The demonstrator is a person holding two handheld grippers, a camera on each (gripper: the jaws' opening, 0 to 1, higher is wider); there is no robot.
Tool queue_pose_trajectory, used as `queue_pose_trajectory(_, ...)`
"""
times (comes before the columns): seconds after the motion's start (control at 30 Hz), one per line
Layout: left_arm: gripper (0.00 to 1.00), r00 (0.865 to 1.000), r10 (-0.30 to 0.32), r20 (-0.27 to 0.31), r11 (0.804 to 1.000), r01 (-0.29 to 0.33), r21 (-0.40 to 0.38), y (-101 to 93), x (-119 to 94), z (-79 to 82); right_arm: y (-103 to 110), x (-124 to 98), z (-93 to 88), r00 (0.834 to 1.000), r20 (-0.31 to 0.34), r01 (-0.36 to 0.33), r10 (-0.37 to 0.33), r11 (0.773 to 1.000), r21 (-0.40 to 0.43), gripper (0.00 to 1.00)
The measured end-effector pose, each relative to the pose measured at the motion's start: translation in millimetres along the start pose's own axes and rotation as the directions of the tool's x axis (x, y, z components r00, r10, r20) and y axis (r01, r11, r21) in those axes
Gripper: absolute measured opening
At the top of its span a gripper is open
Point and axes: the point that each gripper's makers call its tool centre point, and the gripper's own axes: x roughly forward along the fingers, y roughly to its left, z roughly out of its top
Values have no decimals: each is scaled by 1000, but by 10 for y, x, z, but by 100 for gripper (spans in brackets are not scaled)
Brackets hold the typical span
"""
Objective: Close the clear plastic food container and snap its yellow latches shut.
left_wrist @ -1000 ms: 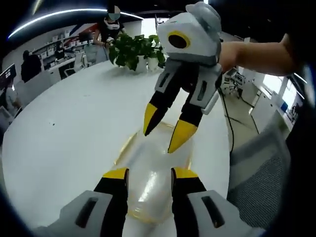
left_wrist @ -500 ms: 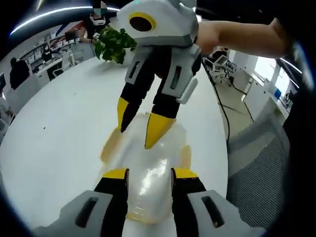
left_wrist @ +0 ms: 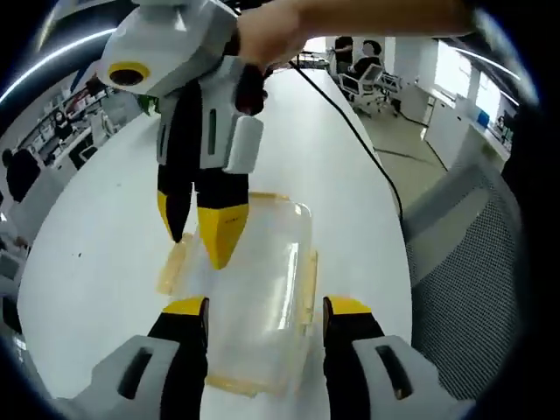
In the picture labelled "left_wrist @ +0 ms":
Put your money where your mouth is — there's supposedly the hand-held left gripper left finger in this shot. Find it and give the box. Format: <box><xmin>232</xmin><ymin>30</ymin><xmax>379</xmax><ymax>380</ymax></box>
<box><xmin>89</xmin><ymin>295</ymin><xmax>211</xmax><ymax>420</ymax></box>

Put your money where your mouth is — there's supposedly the grey mesh chair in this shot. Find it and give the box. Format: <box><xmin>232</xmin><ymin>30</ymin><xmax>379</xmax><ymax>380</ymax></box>
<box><xmin>401</xmin><ymin>162</ymin><xmax>525</xmax><ymax>403</ymax></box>

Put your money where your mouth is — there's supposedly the person's right hand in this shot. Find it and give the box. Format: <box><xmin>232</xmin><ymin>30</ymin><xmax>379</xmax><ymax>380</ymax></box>
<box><xmin>235</xmin><ymin>3</ymin><xmax>310</xmax><ymax>74</ymax></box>

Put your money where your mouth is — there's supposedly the white wall shelf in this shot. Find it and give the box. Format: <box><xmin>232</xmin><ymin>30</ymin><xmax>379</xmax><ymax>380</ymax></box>
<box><xmin>25</xmin><ymin>80</ymin><xmax>113</xmax><ymax>145</ymax></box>

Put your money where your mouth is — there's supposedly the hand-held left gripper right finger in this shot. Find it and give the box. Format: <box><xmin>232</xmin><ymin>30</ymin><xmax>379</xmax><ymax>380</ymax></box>
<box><xmin>322</xmin><ymin>295</ymin><xmax>443</xmax><ymax>420</ymax></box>

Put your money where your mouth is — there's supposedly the green leafy plant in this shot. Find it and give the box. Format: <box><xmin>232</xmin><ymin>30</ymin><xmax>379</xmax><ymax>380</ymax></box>
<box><xmin>137</xmin><ymin>93</ymin><xmax>160</xmax><ymax>117</ymax></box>

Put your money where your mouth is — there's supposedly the ceiling strip light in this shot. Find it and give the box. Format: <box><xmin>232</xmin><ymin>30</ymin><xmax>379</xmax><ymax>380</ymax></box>
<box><xmin>453</xmin><ymin>45</ymin><xmax>522</xmax><ymax>81</ymax></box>
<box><xmin>0</xmin><ymin>26</ymin><xmax>116</xmax><ymax>102</ymax></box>

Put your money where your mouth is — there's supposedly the white office chair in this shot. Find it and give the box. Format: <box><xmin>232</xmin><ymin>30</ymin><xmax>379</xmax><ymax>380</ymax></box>
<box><xmin>339</xmin><ymin>65</ymin><xmax>384</xmax><ymax>118</ymax></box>
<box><xmin>379</xmin><ymin>69</ymin><xmax>406</xmax><ymax>117</ymax></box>

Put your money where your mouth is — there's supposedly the clear box with plastic buckles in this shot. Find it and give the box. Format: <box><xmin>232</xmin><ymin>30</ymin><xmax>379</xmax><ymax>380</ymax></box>
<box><xmin>156</xmin><ymin>190</ymin><xmax>321</xmax><ymax>398</ymax></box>

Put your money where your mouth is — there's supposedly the black cable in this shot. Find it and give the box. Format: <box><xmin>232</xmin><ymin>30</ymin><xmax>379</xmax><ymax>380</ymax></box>
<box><xmin>286</xmin><ymin>59</ymin><xmax>406</xmax><ymax>220</ymax></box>

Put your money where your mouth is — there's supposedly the white cabinet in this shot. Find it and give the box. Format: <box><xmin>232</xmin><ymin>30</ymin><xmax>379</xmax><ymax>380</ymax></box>
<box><xmin>423</xmin><ymin>85</ymin><xmax>515</xmax><ymax>176</ymax></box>

